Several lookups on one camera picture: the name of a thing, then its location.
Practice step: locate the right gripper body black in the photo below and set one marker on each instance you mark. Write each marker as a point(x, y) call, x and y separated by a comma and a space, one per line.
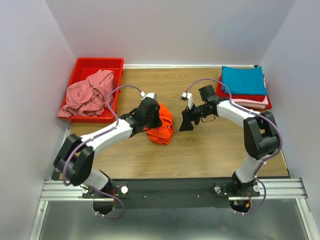
point(199, 112)

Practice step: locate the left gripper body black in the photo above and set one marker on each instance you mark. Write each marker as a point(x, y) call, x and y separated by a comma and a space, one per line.
point(154, 121)

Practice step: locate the orange t-shirt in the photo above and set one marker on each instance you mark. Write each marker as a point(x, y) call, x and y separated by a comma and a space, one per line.
point(163, 134)

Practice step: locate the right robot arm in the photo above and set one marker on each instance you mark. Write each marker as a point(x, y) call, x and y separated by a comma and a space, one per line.
point(261, 139)

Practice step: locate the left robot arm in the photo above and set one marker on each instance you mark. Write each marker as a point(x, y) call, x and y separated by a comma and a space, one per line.
point(76, 155)

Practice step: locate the blue folded t-shirt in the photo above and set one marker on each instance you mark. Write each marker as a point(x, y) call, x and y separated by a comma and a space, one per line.
point(243, 81)

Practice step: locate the pink folded t-shirt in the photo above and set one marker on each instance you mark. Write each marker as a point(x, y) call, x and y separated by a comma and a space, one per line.
point(242, 102)

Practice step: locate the dusty pink crumpled t-shirt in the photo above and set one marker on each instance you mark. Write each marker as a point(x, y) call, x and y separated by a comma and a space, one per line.
point(89, 97)

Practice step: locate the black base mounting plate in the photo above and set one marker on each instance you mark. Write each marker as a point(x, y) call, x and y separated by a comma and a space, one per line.
point(172, 193)

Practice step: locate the red plastic bin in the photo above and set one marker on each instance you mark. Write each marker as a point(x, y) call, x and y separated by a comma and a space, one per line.
point(86, 66)

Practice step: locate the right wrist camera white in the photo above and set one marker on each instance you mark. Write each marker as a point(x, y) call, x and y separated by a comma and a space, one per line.
point(187, 97)

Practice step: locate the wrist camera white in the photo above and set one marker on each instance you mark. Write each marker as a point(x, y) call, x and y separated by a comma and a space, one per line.
point(152, 95)
point(187, 97)

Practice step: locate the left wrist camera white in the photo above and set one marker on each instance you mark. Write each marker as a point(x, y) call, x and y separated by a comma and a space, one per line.
point(152, 95)

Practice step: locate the aluminium rail frame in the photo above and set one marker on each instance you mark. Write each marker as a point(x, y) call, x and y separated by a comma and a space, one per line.
point(280, 212)

